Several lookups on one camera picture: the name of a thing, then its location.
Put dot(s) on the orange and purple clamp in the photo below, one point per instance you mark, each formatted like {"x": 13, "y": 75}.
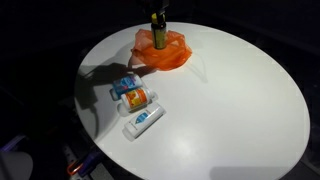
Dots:
{"x": 80, "y": 166}

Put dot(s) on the white bottle blue fish label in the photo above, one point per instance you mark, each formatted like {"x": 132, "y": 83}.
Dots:
{"x": 143, "y": 120}

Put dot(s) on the orange plastic bag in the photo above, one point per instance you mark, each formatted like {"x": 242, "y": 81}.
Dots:
{"x": 163, "y": 55}

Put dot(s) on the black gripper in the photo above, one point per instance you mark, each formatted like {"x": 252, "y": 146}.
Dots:
{"x": 159, "y": 2}

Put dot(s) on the grey rounded object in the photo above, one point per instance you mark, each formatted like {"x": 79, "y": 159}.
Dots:
{"x": 15, "y": 166}

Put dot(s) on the orange label white bottle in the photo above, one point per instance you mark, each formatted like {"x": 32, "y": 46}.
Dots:
{"x": 135, "y": 100}

